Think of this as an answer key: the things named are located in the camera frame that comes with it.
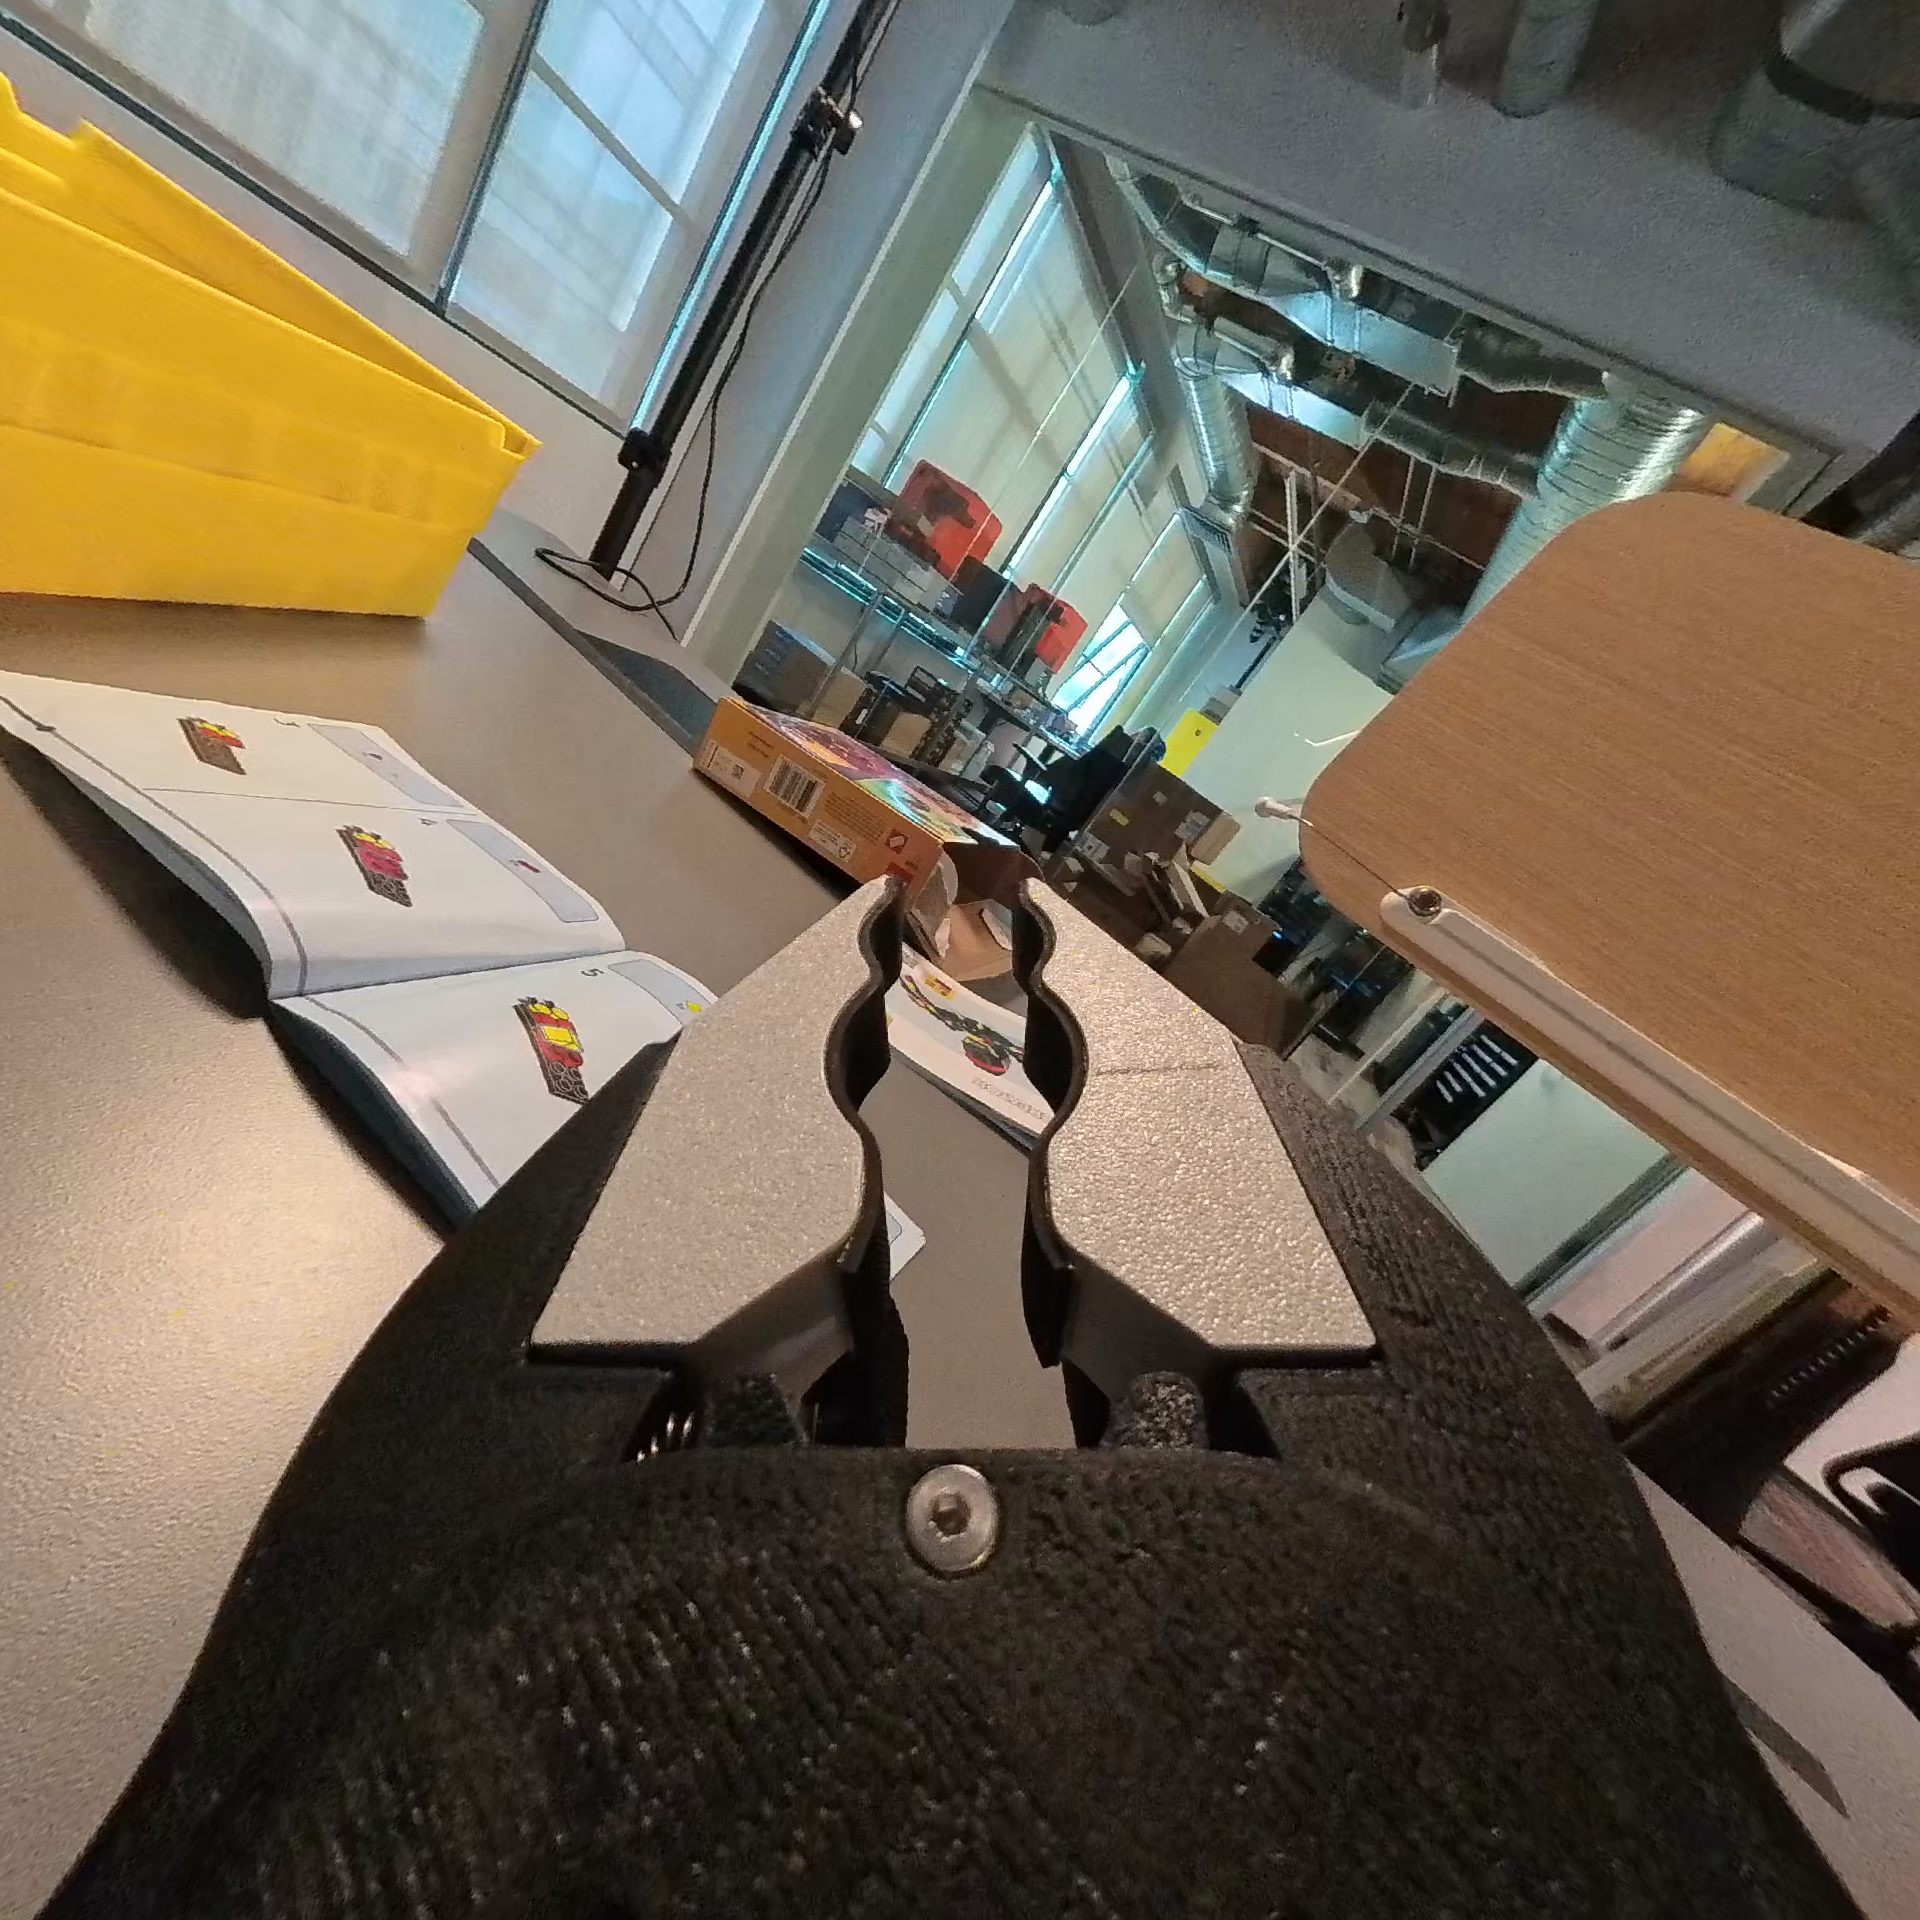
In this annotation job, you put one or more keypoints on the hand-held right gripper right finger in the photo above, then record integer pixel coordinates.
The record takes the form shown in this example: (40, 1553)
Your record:
(1200, 1201)

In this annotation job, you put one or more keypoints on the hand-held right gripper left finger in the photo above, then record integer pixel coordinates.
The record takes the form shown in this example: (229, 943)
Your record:
(705, 1184)

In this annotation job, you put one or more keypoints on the cardboard lego box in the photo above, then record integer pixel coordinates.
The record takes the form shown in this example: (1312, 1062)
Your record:
(809, 788)

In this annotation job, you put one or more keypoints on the metal storage shelf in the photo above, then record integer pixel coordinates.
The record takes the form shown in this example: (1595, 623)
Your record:
(901, 629)

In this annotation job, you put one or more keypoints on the orange storage case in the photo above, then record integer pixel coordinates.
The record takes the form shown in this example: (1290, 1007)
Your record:
(1036, 619)
(948, 511)

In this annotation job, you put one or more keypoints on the silver corrugated duct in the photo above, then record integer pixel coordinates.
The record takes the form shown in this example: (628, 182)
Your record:
(1611, 464)

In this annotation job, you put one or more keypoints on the silver ventilation duct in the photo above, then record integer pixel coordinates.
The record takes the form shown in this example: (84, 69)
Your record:
(1200, 375)
(1814, 107)

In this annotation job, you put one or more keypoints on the brown cardboard box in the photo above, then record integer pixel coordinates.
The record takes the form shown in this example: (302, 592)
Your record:
(1244, 975)
(1161, 825)

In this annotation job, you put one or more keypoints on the white picture-cover instruction booklet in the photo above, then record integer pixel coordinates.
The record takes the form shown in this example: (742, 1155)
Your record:
(960, 1036)

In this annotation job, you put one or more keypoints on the light blue instruction booklet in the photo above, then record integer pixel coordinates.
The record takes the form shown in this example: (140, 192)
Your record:
(376, 869)

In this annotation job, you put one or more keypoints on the yellow plastic bin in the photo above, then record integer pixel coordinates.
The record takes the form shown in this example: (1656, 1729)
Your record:
(225, 481)

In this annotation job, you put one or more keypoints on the yellow wall sign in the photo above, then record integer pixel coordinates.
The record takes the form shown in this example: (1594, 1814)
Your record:
(1193, 743)

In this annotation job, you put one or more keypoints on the black light stand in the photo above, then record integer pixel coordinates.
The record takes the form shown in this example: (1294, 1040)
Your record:
(720, 301)

